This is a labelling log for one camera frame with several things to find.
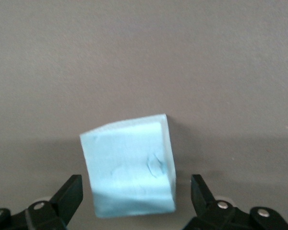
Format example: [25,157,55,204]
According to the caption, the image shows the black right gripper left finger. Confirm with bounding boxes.
[0,174,84,230]

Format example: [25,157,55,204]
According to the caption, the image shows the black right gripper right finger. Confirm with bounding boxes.
[182,173,288,230]

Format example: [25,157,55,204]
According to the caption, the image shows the light blue foam block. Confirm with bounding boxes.
[79,113,177,219]

